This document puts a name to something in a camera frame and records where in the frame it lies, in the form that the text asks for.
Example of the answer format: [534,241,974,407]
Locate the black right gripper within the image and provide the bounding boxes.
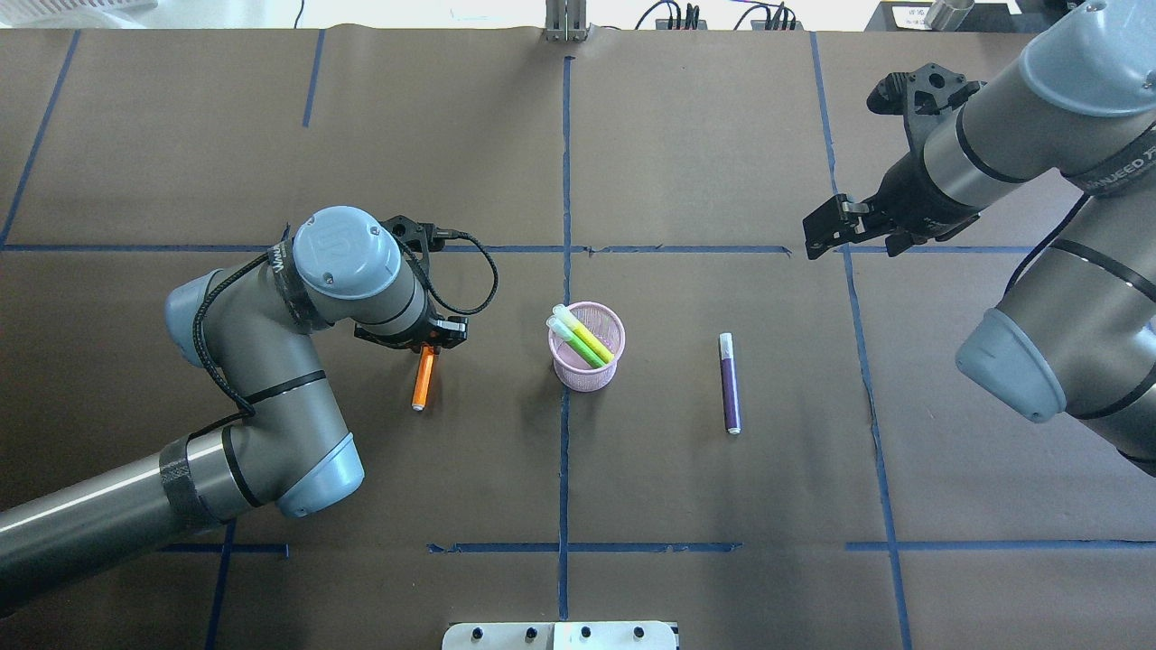
[802,153,980,260]

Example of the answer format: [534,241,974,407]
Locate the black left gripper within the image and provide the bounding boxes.
[354,311,468,353]

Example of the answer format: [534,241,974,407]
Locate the orange highlighter pen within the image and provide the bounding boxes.
[410,344,438,413]

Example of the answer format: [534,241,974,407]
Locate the green highlighter pen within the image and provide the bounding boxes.
[546,316,607,369]

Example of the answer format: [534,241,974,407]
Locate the yellow highlighter pen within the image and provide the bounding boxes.
[553,304,614,365]

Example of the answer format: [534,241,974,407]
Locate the purple highlighter pen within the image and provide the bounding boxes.
[718,332,742,435]

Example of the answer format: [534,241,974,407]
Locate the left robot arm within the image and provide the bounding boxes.
[1,206,473,616]

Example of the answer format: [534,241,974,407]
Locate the pink mesh pen holder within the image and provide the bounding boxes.
[546,302,625,394]

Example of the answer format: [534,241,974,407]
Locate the small metal cup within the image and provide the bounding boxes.
[922,0,976,32]

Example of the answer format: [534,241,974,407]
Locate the black power strip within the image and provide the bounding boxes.
[631,1,805,32]

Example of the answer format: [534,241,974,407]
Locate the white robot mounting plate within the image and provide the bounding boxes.
[440,620,680,649]

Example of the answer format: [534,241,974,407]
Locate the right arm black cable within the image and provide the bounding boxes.
[1002,194,1094,300]

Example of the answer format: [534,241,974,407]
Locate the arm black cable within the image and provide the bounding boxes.
[191,227,499,421]
[1002,194,1094,300]

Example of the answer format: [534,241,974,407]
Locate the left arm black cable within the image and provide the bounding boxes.
[191,227,499,421]

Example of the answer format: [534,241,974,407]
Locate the aluminium frame post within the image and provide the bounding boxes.
[544,0,590,42]

